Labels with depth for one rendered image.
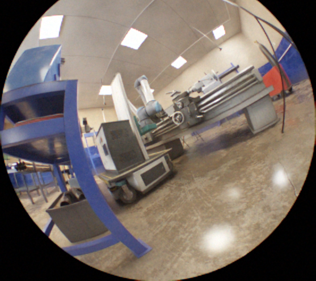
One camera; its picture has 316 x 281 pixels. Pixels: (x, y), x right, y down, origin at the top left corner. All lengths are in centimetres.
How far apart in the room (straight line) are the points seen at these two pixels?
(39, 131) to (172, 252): 67
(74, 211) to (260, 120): 200
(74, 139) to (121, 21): 291
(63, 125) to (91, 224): 63
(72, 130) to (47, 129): 10
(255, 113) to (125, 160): 166
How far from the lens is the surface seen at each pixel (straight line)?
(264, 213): 56
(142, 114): 126
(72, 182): 176
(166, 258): 54
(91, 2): 294
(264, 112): 155
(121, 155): 96
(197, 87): 178
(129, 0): 297
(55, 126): 40
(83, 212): 76
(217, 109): 151
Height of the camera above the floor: 48
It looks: 10 degrees up
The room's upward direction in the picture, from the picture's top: 23 degrees counter-clockwise
